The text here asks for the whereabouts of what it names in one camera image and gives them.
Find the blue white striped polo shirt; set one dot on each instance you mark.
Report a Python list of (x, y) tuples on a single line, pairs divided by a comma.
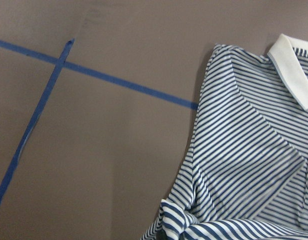
[(245, 175)]

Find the brown paper table cover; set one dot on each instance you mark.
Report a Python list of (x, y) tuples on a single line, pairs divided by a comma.
[(102, 156)]

